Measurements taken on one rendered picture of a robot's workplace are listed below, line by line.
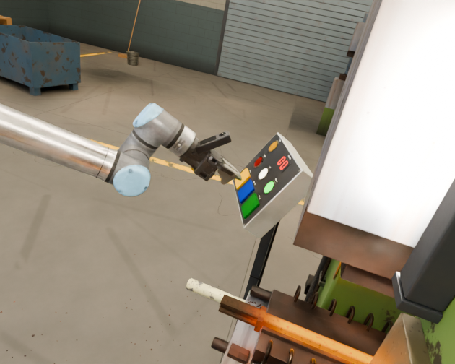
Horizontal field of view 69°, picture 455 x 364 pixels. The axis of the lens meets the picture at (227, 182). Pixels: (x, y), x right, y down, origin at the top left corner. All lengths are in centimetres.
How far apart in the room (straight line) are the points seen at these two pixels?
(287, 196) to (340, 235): 55
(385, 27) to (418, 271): 25
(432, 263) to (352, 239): 23
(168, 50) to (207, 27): 119
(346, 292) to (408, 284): 61
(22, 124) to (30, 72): 454
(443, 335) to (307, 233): 26
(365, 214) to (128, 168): 59
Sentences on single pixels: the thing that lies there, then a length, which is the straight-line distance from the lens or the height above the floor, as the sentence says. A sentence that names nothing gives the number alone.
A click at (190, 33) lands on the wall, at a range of 905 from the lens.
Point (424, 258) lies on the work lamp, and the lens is 35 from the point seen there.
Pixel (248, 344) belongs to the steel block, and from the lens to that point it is 87.
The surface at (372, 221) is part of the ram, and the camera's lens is 49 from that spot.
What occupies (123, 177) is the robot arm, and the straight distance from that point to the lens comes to 88.
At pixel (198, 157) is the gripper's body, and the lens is 104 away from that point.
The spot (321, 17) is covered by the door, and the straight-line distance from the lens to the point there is 847.
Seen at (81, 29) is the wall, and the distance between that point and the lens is 1050.
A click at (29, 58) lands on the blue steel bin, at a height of 50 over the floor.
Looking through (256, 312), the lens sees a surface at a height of 101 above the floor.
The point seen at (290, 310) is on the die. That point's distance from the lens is 87.
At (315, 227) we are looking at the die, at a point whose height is 132.
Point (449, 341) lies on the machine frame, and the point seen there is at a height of 139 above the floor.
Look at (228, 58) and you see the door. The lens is 876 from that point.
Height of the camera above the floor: 160
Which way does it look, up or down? 27 degrees down
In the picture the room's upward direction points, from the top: 12 degrees clockwise
